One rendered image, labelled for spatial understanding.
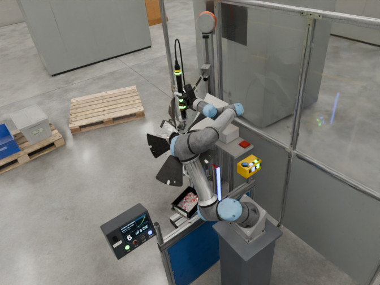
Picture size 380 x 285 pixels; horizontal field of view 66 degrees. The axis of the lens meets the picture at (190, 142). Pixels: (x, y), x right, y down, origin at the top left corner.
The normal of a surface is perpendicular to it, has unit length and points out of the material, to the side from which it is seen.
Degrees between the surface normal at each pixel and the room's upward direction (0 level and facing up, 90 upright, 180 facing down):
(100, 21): 90
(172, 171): 50
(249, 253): 0
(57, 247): 0
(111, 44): 90
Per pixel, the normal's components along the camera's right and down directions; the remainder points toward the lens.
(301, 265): -0.10, -0.79
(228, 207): -0.51, -0.35
